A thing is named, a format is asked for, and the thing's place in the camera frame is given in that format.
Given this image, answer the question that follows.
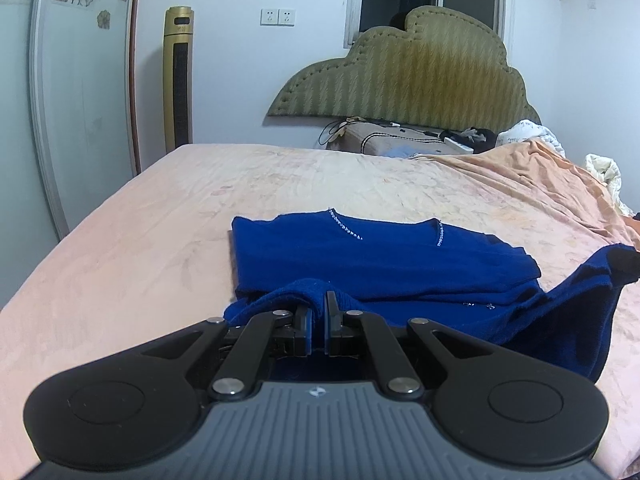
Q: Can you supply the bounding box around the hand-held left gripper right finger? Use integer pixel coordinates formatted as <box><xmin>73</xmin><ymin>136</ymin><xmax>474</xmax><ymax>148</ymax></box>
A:
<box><xmin>325</xmin><ymin>290</ymin><xmax>497</xmax><ymax>402</ymax></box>

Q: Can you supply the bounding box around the flower print wardrobe door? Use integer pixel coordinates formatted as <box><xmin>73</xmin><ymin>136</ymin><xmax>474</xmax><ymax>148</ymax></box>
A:
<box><xmin>0</xmin><ymin>0</ymin><xmax>145</xmax><ymax>311</ymax></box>

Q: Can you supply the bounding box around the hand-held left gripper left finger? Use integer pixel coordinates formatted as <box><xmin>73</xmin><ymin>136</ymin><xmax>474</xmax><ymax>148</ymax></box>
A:
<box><xmin>144</xmin><ymin>305</ymin><xmax>314</xmax><ymax>402</ymax></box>

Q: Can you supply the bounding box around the black charger cable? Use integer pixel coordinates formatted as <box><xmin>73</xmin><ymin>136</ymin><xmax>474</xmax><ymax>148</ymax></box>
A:
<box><xmin>318</xmin><ymin>117</ymin><xmax>352</xmax><ymax>149</ymax></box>

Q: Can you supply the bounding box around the dark clothes pile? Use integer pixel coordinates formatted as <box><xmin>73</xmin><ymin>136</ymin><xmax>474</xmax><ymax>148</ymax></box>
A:
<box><xmin>442</xmin><ymin>127</ymin><xmax>499</xmax><ymax>154</ymax></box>

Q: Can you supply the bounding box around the gold tower fan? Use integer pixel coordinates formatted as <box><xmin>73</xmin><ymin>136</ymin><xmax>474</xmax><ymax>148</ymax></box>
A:
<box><xmin>163</xmin><ymin>6</ymin><xmax>195</xmax><ymax>154</ymax></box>

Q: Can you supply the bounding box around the olive padded headboard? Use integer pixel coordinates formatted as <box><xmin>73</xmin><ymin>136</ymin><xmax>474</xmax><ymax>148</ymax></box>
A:
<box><xmin>266</xmin><ymin>6</ymin><xmax>543</xmax><ymax>129</ymax></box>

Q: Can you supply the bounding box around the cream crumpled cloth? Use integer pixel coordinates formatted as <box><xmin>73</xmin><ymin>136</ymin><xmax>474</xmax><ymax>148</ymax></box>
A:
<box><xmin>586</xmin><ymin>153</ymin><xmax>624</xmax><ymax>212</ymax></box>

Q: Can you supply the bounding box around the white printed quilt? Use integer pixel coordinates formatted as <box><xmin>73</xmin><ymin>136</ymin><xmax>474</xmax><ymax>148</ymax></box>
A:
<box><xmin>495</xmin><ymin>119</ymin><xmax>567</xmax><ymax>159</ymax></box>

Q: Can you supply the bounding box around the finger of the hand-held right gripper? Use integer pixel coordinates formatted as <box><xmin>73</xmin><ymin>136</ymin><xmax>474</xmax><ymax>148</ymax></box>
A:
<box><xmin>611</xmin><ymin>246</ymin><xmax>640</xmax><ymax>287</ymax></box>

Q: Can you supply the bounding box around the peach bed sheet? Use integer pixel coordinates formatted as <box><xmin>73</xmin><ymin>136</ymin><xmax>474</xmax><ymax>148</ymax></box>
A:
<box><xmin>410</xmin><ymin>139</ymin><xmax>640</xmax><ymax>257</ymax></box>

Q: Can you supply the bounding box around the pink bed blanket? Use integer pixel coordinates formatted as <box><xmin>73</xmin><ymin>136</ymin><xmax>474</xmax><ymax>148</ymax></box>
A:
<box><xmin>0</xmin><ymin>142</ymin><xmax>640</xmax><ymax>480</ymax></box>

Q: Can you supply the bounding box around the beige pillow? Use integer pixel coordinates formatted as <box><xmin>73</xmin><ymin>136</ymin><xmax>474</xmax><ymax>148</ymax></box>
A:
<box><xmin>327</xmin><ymin>121</ymin><xmax>475</xmax><ymax>159</ymax></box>

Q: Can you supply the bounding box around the blue beaded sweater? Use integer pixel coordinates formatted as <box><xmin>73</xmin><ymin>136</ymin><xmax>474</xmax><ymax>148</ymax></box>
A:
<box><xmin>222</xmin><ymin>206</ymin><xmax>640</xmax><ymax>385</ymax></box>

